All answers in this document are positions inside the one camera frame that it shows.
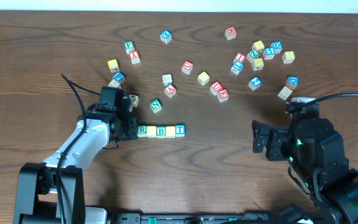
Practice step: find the green F block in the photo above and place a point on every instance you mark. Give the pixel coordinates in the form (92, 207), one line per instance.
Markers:
(129, 46)

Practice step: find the red U block upper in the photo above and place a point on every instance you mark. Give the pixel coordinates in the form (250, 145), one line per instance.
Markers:
(187, 67)

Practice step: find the green Z block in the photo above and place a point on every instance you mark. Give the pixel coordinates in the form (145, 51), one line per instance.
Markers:
(252, 55)

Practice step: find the red Y block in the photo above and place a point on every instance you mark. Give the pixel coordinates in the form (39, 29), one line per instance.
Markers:
(134, 57)

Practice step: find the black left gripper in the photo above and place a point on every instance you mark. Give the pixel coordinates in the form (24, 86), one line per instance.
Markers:
(130, 128)

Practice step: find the monkey picture block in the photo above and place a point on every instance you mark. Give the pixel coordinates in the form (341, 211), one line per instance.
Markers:
(135, 100)

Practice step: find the blue T block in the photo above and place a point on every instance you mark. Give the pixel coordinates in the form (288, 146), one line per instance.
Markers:
(180, 130)

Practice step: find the yellow block above Z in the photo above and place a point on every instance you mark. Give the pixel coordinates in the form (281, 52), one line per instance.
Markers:
(258, 46)

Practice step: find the yellow 8 block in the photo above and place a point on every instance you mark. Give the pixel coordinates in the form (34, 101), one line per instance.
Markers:
(288, 57)

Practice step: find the yellow block under Z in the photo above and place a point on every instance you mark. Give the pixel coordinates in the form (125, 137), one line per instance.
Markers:
(257, 64)

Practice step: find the plain wooden block left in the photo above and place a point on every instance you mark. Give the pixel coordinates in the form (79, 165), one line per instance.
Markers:
(115, 84)

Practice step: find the red block top right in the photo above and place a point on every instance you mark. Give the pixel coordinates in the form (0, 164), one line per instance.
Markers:
(230, 33)

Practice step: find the blue 5 block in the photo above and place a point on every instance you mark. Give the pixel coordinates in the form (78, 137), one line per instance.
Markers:
(268, 53)

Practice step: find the green R block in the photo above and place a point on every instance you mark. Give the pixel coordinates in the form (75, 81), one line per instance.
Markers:
(142, 131)

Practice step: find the red I block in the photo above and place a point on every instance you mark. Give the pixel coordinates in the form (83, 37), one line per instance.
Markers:
(239, 58)

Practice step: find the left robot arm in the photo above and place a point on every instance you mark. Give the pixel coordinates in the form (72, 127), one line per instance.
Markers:
(53, 191)

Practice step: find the green N block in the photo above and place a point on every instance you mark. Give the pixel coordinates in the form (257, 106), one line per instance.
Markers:
(156, 106)

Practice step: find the red E block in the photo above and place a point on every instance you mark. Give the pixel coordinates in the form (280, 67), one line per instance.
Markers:
(223, 95)

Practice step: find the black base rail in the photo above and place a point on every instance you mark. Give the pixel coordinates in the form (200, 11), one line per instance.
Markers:
(136, 218)

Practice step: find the yellow O block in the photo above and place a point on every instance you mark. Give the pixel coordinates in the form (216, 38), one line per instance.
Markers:
(151, 131)

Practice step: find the blue D block upper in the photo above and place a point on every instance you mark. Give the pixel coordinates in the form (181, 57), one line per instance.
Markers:
(277, 46)

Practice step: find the green B block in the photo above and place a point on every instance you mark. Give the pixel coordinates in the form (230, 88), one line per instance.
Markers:
(161, 132)

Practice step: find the blue P block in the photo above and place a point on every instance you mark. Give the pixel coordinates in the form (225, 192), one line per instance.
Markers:
(119, 77)

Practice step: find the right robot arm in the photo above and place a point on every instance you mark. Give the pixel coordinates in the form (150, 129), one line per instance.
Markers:
(315, 151)

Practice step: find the blue D block right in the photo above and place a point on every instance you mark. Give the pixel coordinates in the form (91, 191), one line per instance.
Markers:
(292, 82)

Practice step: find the red U block lower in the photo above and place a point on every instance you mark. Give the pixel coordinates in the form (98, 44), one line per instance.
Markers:
(215, 87)

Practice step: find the red A block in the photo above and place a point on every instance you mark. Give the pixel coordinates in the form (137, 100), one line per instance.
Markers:
(170, 90)

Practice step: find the blue d block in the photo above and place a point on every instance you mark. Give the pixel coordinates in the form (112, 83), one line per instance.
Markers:
(292, 82)
(277, 46)

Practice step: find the blue 2 block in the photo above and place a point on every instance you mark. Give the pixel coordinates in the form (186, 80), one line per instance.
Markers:
(254, 83)

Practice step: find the blue L block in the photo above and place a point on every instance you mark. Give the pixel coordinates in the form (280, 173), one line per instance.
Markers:
(237, 67)

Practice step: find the plain white block right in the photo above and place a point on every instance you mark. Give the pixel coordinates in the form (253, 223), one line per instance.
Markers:
(285, 93)

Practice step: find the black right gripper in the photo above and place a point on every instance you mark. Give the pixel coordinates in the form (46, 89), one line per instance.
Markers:
(272, 144)

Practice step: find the red u block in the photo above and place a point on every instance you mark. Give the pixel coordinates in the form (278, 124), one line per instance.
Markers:
(215, 87)
(187, 67)

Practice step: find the blue X block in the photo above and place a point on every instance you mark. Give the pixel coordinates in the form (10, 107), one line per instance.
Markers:
(166, 36)

